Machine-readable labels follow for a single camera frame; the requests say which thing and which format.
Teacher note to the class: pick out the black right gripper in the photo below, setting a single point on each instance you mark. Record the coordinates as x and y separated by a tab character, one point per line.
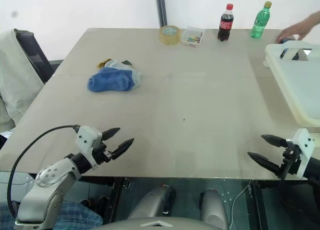
292	162

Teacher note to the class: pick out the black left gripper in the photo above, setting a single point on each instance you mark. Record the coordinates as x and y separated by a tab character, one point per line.
101	153

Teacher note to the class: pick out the blue sock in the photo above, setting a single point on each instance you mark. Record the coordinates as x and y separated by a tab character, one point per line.
110	81

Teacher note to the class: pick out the bare person forearm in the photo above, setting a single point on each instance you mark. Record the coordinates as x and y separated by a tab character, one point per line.
313	18

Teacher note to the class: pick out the white plastic bin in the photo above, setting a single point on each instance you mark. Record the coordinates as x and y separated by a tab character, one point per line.
300	85

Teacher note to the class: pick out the clear box of coloured pins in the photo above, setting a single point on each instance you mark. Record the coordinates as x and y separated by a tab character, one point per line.
192	38

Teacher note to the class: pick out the bare person hand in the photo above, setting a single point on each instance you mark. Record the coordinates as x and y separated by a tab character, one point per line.
298	30

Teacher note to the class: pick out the black table leg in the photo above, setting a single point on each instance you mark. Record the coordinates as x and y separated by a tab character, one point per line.
258	205
112	197

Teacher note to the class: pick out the silver left robot leg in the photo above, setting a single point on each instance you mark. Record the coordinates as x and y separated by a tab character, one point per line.
150	202

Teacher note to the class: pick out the silver robot leg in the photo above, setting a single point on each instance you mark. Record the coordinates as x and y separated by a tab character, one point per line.
213	207
150	202

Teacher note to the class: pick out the light grey sock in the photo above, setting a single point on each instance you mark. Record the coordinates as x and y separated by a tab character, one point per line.
116	64

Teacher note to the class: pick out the tan cloth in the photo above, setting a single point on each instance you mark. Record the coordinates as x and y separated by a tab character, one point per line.
102	63

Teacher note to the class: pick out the silver right robot leg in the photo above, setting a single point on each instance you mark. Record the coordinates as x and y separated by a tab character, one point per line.
213	207

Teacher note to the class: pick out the blue fabric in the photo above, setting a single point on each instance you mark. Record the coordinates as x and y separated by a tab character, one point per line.
75	215

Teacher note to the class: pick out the grey robot torso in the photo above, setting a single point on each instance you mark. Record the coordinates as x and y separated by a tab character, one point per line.
150	225

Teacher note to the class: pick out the clear packing tape roll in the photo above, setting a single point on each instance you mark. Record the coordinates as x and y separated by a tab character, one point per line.
170	40

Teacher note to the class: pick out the black office chair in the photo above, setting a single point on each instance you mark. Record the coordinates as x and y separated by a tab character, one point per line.
32	52

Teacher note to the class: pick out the green plastic bottle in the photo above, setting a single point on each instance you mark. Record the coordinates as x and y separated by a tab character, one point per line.
260	22

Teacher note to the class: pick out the cola bottle with red cap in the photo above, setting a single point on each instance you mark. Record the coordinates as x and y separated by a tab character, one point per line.
225	25

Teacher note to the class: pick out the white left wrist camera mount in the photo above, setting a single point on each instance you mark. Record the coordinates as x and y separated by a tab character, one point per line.
86	138

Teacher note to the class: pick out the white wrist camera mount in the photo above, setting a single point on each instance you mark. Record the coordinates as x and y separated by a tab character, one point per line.
86	138
303	142

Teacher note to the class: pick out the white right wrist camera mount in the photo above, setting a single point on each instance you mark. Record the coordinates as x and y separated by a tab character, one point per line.
303	142

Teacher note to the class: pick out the grey wall post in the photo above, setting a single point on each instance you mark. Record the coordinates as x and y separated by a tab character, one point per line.
161	7

